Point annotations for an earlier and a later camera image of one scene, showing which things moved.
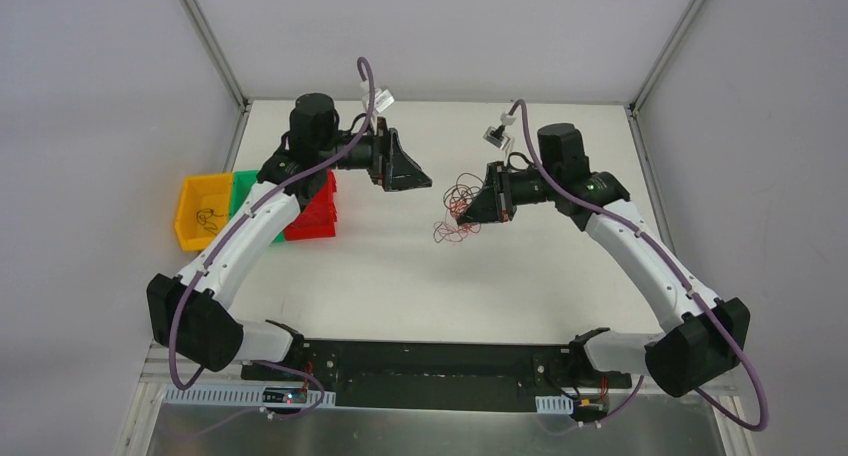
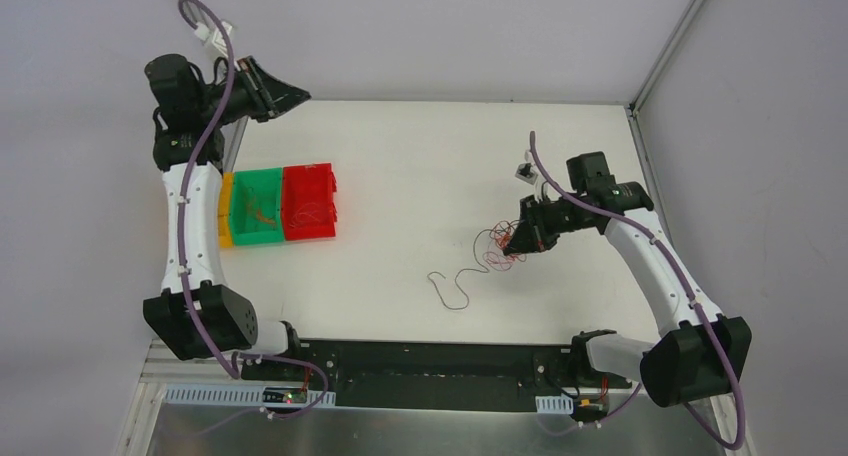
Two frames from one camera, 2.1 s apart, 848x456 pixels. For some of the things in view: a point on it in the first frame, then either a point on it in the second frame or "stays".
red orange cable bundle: (456, 198) → (495, 256)
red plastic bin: (318, 219) stays
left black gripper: (385, 158) → (260, 92)
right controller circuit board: (586, 411) stays
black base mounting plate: (438, 374) stays
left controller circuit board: (284, 396) stays
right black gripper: (500, 193) → (537, 224)
